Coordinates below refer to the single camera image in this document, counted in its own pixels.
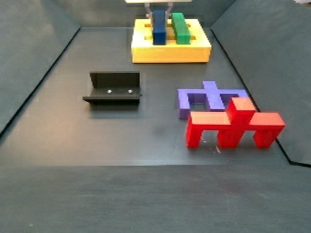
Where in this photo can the blue rectangular block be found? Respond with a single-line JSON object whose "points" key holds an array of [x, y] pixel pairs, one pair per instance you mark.
{"points": [[159, 31]]}

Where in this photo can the purple puzzle piece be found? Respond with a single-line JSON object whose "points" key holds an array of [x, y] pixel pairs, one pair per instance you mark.
{"points": [[210, 96]]}

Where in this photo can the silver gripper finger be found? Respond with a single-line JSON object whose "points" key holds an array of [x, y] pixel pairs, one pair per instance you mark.
{"points": [[169, 8]]}

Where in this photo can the black angle bracket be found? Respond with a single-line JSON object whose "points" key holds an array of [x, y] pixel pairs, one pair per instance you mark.
{"points": [[115, 87]]}

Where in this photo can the yellow slotted board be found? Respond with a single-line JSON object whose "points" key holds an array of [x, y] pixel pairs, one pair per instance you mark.
{"points": [[147, 53]]}

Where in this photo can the green rectangular block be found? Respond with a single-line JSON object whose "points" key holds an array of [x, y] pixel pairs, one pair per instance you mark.
{"points": [[180, 29]]}

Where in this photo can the red puzzle piece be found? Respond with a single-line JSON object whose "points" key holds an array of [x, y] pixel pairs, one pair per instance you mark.
{"points": [[231, 123]]}

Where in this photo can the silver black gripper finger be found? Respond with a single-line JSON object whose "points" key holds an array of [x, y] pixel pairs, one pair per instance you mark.
{"points": [[148, 11]]}

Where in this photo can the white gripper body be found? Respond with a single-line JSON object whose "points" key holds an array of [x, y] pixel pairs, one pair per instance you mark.
{"points": [[155, 1]]}

